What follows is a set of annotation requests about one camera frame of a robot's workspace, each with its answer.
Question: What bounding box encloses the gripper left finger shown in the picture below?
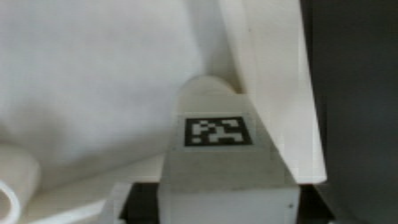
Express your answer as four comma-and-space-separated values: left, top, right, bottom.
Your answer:
96, 181, 139, 224

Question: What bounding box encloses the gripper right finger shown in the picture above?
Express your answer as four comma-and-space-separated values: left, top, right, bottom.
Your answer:
299, 184, 347, 224

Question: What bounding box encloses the white square table top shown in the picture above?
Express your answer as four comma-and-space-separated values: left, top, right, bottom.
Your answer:
0, 0, 327, 224

